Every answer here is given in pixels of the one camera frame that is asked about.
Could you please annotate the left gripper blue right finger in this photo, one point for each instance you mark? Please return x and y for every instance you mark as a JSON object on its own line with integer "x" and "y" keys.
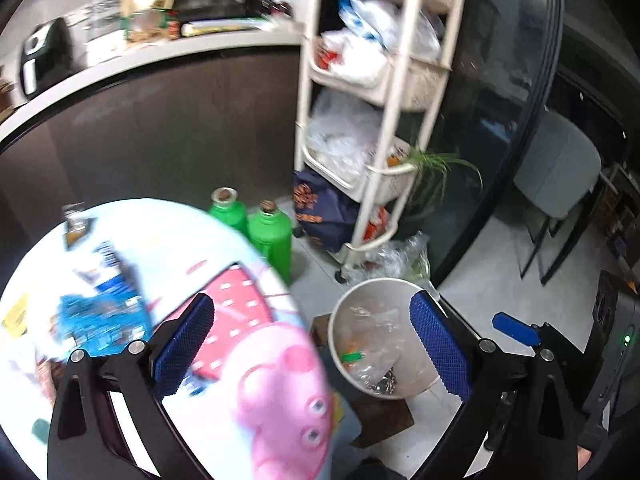
{"x": 516, "y": 329}

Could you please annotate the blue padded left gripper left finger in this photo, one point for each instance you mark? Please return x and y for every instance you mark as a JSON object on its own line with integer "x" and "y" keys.
{"x": 176, "y": 343}

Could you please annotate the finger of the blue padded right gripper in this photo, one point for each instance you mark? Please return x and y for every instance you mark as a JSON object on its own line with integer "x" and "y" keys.
{"x": 440, "y": 345}

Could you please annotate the dark foil triangular wrapper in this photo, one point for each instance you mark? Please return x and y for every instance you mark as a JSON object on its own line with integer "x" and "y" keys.
{"x": 78, "y": 224}

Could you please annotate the silver foil bag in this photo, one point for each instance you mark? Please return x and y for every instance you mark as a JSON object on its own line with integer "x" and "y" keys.
{"x": 386, "y": 385}

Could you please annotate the clear plastic bottle green cap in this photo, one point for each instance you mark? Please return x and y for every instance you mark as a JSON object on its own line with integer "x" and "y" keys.
{"x": 369, "y": 343}

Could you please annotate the white trash bin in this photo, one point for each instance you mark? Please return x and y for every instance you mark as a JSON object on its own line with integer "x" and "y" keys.
{"x": 414, "y": 371}

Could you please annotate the person's right hand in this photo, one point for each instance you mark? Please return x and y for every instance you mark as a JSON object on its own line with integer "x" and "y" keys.
{"x": 583, "y": 457}

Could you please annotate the black device green light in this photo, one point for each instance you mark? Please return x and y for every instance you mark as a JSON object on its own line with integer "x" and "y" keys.
{"x": 612, "y": 352}

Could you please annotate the blue white milk carton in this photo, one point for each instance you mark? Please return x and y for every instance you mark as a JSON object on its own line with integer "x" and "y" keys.
{"x": 113, "y": 316}

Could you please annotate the light blue cartoon tablecloth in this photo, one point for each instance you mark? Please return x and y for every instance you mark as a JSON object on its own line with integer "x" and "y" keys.
{"x": 257, "y": 405}

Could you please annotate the yellow snack wrapper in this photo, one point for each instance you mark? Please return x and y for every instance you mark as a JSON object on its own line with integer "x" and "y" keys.
{"x": 15, "y": 320}

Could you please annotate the green bottle right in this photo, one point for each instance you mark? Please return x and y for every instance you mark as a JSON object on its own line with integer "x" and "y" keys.
{"x": 270, "y": 231}

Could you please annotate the grey dining chair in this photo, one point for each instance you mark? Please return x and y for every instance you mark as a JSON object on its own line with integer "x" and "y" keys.
{"x": 561, "y": 167}

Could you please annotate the green bottle left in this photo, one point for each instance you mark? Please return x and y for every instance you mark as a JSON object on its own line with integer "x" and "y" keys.
{"x": 228, "y": 209}

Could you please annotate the green spider plant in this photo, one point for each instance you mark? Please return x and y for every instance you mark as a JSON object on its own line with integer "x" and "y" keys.
{"x": 432, "y": 175}

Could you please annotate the dark blue shopping bag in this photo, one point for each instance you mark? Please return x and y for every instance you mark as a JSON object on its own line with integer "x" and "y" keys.
{"x": 326, "y": 215}

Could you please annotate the clear plastic bags lower rack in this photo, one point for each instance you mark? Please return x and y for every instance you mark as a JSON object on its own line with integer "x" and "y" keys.
{"x": 342, "y": 133}

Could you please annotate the white plastic bags on rack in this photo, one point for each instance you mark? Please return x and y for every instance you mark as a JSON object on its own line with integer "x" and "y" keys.
{"x": 359, "y": 52}

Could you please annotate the beige tiered storage rack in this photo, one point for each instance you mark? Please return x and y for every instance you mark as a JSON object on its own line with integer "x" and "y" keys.
{"x": 409, "y": 94}

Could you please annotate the black air fryer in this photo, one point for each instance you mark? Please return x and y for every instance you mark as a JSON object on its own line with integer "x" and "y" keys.
{"x": 46, "y": 59}

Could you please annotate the brown green snack pouch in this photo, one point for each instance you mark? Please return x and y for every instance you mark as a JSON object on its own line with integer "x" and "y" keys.
{"x": 145, "y": 21}

